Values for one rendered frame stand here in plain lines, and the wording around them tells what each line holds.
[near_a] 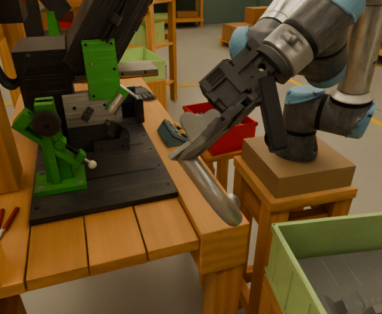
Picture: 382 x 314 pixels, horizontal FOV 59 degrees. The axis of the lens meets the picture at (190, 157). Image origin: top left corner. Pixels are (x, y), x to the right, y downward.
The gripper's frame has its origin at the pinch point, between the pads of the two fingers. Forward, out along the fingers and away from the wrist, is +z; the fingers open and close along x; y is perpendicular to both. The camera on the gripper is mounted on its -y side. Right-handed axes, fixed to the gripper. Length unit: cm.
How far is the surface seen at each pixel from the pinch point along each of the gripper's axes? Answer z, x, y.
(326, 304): 0.2, -11.7, -35.2
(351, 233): -15, -37, -37
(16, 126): 32, -31, 43
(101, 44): 0, -58, 58
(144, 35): -34, -299, 172
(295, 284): 2.8, -20.3, -32.0
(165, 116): 2, -97, 34
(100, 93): 13, -62, 48
